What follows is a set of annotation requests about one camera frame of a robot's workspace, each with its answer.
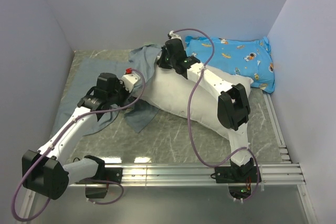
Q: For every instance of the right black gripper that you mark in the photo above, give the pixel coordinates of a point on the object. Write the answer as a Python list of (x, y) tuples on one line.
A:
[(160, 62)]

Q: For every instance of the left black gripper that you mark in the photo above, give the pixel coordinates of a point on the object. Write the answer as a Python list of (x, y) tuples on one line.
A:
[(120, 84)]

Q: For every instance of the grey-blue pillowcase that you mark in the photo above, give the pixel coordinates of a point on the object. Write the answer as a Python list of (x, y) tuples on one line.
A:
[(105, 86)]

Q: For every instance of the white pillow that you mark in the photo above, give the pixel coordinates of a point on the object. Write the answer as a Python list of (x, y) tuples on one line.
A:
[(170, 92)]

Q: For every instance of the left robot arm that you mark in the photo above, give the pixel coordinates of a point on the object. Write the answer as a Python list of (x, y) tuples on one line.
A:
[(45, 171)]

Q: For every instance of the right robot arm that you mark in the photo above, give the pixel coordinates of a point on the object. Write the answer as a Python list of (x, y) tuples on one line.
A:
[(233, 108)]

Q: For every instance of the blue cartoon print pillow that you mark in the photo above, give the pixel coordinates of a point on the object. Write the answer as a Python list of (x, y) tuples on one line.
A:
[(245, 58)]

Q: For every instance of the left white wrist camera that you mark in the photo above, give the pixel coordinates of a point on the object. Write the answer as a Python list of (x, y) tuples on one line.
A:
[(130, 79)]

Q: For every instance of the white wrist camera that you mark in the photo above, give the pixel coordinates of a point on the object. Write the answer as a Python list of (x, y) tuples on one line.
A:
[(173, 35), (130, 79)]

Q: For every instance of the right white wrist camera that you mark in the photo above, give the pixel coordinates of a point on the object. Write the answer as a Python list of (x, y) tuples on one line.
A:
[(173, 35)]

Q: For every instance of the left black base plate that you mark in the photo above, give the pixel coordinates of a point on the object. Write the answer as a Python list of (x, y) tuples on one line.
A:
[(98, 187)]

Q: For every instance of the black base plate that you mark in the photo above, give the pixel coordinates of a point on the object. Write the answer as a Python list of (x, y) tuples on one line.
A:
[(240, 178), (98, 187)]

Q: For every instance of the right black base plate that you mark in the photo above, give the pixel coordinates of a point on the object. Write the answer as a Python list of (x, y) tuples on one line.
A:
[(240, 178)]

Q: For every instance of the right side aluminium rail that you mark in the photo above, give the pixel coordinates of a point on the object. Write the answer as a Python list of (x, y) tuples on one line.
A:
[(284, 154)]

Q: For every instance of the aluminium mounting rail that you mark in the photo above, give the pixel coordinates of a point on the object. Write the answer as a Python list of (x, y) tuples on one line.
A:
[(177, 175)]

